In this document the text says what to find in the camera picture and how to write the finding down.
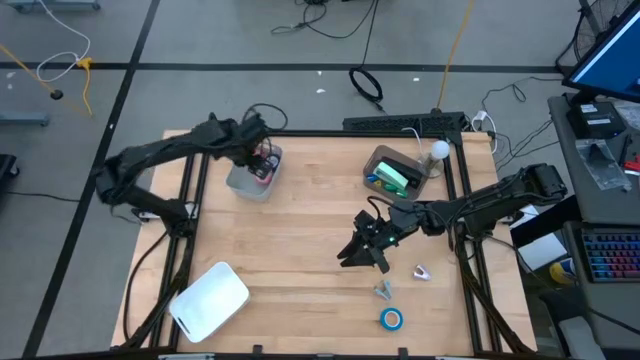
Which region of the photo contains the white power plug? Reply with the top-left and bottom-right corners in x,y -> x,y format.
471,109 -> 497,151

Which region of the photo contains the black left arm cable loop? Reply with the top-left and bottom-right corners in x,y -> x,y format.
242,102 -> 290,132

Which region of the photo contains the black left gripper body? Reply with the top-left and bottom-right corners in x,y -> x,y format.
234,117 -> 274,166

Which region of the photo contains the white paper box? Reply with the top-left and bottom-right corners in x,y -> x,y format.
517,232 -> 569,272

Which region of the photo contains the light blue tape roll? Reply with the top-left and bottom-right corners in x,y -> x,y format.
379,307 -> 405,332

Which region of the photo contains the computer monitor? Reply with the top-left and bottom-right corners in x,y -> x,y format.
562,0 -> 640,105

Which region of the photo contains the yellow cable with connector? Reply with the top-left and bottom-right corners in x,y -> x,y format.
0,43 -> 96,119

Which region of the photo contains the black perforated metal box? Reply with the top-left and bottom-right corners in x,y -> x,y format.
342,111 -> 467,136

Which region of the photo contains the mint green stapler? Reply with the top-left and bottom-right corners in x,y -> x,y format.
372,160 -> 410,190

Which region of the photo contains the grey desk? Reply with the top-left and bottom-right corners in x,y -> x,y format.
547,93 -> 640,226

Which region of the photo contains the white floor cable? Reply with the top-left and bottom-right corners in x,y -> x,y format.
35,0 -> 92,84

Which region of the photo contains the smoky transparent plastic bin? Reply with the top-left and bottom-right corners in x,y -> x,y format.
362,144 -> 431,202

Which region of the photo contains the black floor fan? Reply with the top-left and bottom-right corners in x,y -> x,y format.
554,0 -> 636,76

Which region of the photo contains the black floor object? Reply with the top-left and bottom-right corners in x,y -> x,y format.
0,153 -> 20,194

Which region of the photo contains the grey cart base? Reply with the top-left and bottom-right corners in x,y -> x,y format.
0,110 -> 50,127
4,0 -> 101,12

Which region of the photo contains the light grey plastic bin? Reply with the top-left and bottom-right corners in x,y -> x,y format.
224,142 -> 284,204

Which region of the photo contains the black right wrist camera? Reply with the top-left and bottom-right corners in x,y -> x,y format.
353,208 -> 382,236

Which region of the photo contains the clear plastic bag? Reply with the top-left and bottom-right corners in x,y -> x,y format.
574,138 -> 633,193

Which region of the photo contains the thin black floor cable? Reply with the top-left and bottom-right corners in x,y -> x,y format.
269,0 -> 380,69

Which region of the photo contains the white round bulb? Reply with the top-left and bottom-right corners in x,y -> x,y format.
417,139 -> 451,180

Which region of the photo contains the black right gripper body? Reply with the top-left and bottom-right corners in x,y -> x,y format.
367,202 -> 432,274

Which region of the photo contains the long orange floor cable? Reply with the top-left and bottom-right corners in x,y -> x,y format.
436,0 -> 476,112

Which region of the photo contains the black aluminium table frame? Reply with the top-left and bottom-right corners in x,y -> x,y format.
119,112 -> 536,360

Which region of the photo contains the backlit colourful keyboard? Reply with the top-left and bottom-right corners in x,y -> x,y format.
581,231 -> 640,284

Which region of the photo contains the black mini computer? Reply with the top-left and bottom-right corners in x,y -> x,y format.
565,101 -> 627,140

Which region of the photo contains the grey chair seat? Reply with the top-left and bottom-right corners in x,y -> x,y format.
557,314 -> 609,360

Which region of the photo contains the black stapler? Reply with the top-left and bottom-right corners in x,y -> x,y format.
382,156 -> 427,189

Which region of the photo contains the coiled black floor cable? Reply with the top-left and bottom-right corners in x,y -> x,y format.
348,67 -> 386,114

